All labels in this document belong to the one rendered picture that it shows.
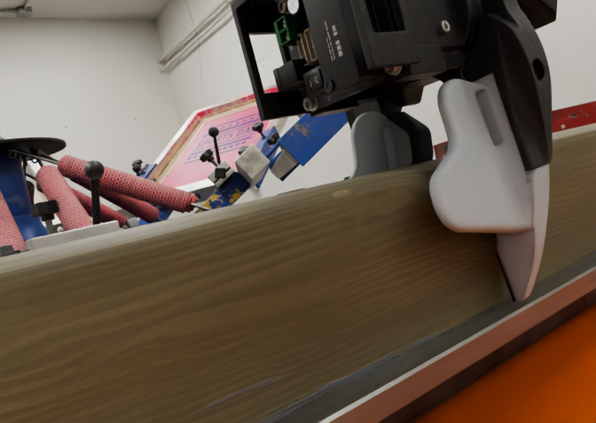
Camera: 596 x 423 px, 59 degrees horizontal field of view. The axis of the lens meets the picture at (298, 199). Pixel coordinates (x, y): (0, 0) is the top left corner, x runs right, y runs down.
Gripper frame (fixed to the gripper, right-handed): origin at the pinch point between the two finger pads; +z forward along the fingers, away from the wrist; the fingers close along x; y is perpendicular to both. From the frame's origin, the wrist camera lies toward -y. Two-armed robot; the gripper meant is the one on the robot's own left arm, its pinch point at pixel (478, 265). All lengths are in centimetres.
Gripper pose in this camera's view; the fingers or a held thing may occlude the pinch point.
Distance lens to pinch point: 25.6
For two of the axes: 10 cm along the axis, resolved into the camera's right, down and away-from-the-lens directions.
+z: 2.6, 9.7, 0.3
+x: 5.7, -1.3, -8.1
